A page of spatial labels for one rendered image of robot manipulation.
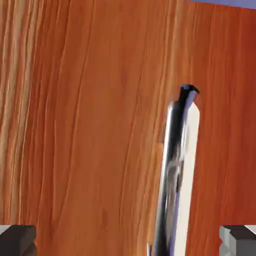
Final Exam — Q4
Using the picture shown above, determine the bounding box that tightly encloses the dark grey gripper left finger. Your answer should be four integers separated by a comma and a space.
0, 224, 37, 256

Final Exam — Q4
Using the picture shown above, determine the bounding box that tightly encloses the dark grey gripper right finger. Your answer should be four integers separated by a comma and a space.
218, 224, 256, 256

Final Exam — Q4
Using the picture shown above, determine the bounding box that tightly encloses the reddish wooden drawer front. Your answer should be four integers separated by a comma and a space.
0, 0, 256, 256

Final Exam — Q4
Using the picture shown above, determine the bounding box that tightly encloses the shiny curved metal handle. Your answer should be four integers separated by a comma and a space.
146, 83, 201, 256

